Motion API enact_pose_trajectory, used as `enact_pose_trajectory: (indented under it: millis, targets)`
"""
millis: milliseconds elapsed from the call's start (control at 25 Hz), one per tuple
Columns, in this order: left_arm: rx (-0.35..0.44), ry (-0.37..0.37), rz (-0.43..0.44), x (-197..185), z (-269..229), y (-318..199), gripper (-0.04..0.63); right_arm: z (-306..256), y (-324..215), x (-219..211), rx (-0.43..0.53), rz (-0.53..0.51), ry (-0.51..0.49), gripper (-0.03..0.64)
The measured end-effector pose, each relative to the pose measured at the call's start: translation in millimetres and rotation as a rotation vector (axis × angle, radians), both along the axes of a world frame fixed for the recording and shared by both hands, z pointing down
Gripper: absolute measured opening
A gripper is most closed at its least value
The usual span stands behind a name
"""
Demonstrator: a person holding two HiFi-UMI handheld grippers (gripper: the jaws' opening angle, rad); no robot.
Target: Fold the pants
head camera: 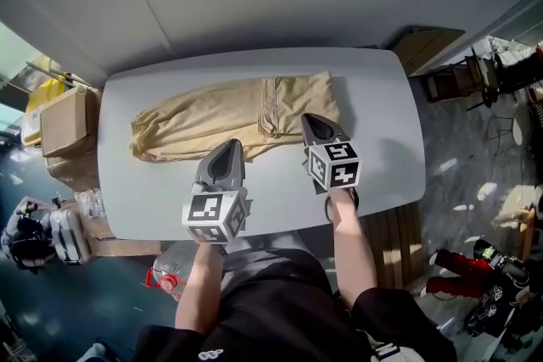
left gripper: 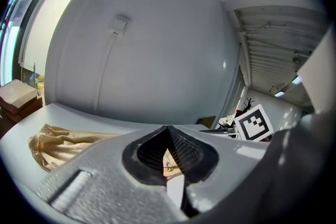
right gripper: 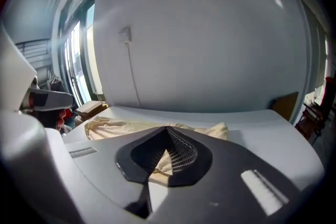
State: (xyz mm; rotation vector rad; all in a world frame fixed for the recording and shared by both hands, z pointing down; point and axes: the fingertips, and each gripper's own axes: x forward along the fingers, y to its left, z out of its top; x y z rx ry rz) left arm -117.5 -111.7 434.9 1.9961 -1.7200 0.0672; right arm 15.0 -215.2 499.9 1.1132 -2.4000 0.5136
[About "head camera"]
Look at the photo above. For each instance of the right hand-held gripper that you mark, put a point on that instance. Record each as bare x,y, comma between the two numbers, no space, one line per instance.
335,165

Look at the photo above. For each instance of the wooden chair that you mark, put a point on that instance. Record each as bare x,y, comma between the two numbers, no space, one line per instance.
458,80

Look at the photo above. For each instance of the yellow plastic bin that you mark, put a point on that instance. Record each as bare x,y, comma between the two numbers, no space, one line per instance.
34,114

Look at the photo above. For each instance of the large cardboard box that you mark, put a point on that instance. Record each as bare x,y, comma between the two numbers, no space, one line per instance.
74,174

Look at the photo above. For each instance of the person's right forearm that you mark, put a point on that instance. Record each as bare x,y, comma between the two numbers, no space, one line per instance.
354,258

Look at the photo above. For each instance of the small cardboard box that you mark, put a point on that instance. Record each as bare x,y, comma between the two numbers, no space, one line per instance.
65,123

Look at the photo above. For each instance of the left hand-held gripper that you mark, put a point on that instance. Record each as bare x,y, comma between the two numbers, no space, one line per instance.
203,209

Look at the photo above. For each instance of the grey waist pouch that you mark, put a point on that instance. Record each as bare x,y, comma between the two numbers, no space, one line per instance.
392,352

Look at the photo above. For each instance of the black chair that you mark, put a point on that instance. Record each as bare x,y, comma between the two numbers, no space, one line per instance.
517,76

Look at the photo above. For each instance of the flat cardboard sheet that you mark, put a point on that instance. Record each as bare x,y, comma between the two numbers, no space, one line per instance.
428,48

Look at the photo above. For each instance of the beige cloth trousers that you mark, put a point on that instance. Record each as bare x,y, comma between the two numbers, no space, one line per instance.
199,118

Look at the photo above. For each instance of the thin metal rod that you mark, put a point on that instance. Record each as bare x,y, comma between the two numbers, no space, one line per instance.
55,74

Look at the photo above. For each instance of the person's left forearm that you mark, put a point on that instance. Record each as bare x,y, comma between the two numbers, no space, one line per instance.
199,292

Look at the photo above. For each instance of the person's black shirt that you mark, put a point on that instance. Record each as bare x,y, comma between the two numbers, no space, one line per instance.
275,309

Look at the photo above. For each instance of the silver suitcase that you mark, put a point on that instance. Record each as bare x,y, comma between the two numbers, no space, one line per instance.
68,235

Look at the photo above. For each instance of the red bag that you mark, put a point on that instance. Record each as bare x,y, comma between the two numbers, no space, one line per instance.
458,271

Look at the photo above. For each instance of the stack of wooden planks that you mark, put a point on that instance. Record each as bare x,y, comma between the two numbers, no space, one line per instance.
394,246

